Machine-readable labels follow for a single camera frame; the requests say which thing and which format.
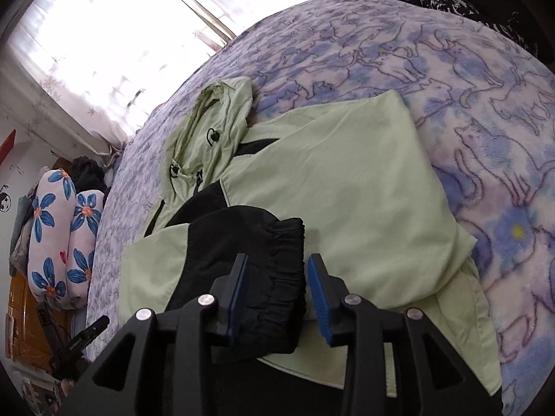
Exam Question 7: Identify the green and black hooded jacket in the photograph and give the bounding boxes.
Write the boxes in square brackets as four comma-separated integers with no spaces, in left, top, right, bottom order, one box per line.
[118,77,501,393]

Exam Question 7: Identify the grey clothes pile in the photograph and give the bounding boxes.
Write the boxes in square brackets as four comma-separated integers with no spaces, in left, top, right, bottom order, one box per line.
[8,185,37,277]

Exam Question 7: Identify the black clothes pile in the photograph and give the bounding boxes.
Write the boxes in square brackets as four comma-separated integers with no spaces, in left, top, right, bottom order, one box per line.
[70,156,109,196]

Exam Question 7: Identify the orange wooden headboard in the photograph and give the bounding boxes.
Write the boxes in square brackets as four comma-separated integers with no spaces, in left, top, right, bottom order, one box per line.
[5,272,53,374]

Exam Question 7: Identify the large flower print pillow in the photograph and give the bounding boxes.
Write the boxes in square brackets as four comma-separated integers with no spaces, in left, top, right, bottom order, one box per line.
[27,169,76,307]

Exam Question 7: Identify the small flower print pillow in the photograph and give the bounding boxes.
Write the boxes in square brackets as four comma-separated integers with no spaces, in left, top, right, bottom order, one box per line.
[62,190,104,310]

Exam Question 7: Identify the purple cat print blanket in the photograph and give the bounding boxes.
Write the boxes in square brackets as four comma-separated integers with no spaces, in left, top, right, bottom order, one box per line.
[86,0,554,415]

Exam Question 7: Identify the white leaf print curtain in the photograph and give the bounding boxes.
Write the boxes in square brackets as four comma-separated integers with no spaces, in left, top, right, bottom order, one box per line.
[6,0,309,156]

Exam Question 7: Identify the black white patterned cloth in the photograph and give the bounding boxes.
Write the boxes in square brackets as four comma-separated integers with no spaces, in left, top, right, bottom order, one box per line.
[421,0,542,58]

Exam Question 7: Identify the cartoon face wall sticker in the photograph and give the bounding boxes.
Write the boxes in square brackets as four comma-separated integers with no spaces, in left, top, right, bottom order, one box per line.
[0,185,12,213]

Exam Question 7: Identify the red wall shelf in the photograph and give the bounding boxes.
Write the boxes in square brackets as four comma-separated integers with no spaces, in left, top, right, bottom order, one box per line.
[0,130,17,164]

